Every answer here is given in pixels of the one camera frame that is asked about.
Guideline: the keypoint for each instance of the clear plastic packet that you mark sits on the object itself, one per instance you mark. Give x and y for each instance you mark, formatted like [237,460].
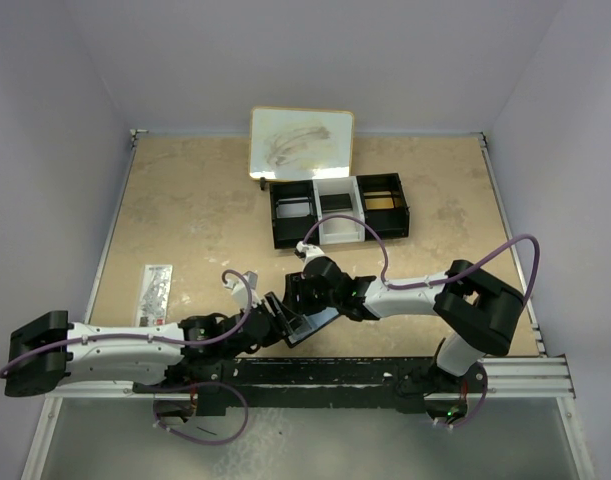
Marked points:
[153,297]

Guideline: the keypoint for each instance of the white board with wooden frame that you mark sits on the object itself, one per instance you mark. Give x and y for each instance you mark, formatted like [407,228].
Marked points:
[292,144]

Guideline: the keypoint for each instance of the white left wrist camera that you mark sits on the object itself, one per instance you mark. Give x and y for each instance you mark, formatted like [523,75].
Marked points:
[241,287]

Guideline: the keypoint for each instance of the black leather card holder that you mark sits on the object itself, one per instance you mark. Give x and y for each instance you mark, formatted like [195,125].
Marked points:
[304,326]

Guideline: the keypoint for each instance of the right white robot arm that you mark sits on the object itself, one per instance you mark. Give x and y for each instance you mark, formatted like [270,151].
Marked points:
[482,310]

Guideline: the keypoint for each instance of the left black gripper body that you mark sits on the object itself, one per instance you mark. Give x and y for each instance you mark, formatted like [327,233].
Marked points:
[276,331]

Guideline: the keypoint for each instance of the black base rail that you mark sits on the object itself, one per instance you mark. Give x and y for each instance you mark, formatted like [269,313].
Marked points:
[405,384]

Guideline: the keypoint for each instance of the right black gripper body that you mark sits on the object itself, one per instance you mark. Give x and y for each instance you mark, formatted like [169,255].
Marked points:
[313,302]

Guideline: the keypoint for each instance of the gold card in tray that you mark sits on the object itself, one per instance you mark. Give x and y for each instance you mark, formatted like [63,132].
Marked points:
[381,200]

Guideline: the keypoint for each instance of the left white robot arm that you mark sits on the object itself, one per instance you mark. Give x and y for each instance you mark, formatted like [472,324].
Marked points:
[52,351]

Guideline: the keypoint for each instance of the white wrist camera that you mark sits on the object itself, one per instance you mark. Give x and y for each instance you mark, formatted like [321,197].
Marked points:
[308,252]
[241,287]

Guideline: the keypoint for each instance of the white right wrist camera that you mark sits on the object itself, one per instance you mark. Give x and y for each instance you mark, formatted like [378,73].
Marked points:
[308,252]

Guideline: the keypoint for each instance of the black and white compartment tray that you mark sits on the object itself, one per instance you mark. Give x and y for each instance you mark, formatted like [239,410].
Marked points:
[343,227]

